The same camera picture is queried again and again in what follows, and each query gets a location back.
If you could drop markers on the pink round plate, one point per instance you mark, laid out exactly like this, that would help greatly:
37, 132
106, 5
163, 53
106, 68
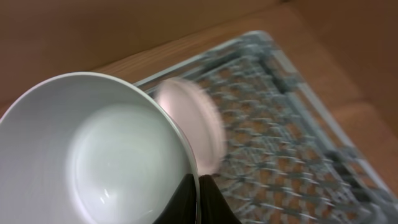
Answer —
197, 116

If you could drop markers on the grey melamine bowl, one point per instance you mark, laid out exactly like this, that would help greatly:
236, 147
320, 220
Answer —
86, 147

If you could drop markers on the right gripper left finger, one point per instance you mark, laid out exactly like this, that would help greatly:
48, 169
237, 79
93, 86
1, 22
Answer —
182, 207

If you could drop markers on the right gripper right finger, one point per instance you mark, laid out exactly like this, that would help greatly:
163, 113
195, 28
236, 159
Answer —
214, 208

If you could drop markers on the grey dishwasher rack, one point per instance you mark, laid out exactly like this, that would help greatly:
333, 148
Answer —
288, 160

